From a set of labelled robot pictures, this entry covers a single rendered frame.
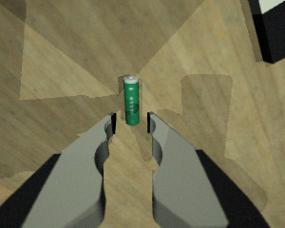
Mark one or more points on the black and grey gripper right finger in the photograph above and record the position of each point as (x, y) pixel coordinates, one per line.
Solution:
(190, 190)

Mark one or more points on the green aa battery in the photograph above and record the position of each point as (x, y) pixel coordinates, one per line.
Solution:
(131, 100)

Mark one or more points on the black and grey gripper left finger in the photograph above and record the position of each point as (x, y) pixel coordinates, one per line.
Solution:
(67, 190)

